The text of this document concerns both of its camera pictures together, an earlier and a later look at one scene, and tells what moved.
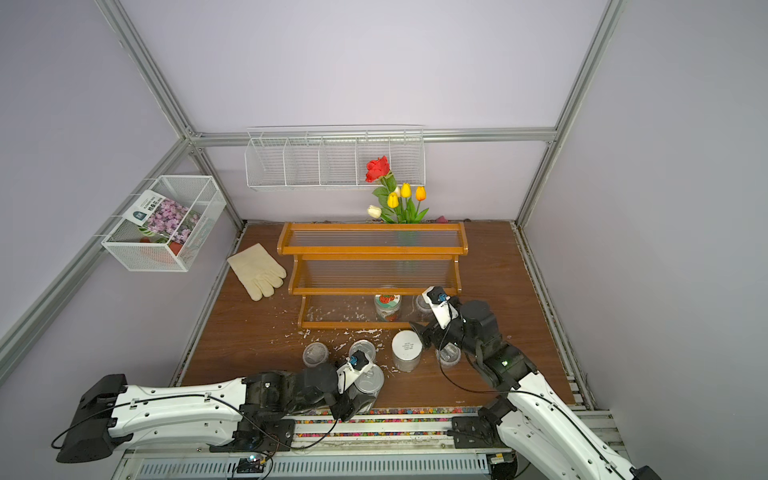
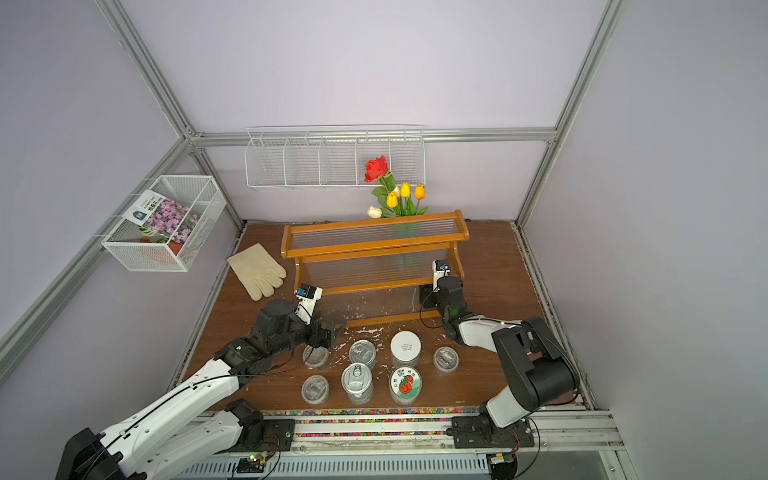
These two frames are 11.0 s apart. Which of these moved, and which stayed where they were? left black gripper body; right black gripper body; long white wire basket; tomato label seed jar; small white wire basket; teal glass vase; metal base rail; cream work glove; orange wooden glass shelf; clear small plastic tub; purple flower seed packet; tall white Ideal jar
Moved: teal glass vase; tomato label seed jar; left black gripper body; right black gripper body
Stayed: orange wooden glass shelf; purple flower seed packet; cream work glove; small white wire basket; clear small plastic tub; metal base rail; long white wire basket; tall white Ideal jar
